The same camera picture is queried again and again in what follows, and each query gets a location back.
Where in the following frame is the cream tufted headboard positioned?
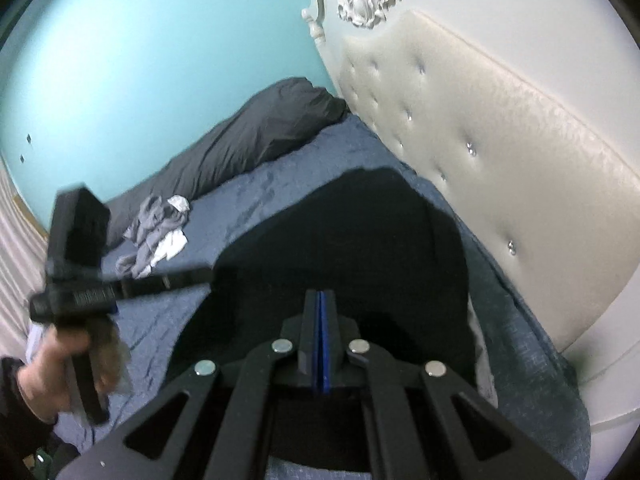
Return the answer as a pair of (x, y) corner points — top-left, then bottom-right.
(300, 0), (640, 431)

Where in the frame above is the blue bedspread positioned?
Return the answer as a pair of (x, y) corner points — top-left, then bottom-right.
(52, 112), (593, 480)

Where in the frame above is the dark grey pillow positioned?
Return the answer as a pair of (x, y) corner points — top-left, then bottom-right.
(102, 77), (348, 251)

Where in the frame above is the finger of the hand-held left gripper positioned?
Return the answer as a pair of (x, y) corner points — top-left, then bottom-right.
(117, 267), (215, 302)

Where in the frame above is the black hoodie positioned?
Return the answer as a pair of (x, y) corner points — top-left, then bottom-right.
(167, 167), (478, 473)

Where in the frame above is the folded grey white garment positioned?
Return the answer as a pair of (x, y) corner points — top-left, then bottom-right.
(467, 305), (500, 408)

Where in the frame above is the beige curtain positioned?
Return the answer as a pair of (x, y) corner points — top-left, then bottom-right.
(0, 155), (51, 361)

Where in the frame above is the person's left hand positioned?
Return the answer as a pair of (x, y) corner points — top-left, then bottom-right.
(17, 320), (126, 423)

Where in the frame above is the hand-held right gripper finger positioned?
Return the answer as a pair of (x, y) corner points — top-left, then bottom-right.
(55, 289), (321, 480)
(319, 291), (576, 480)

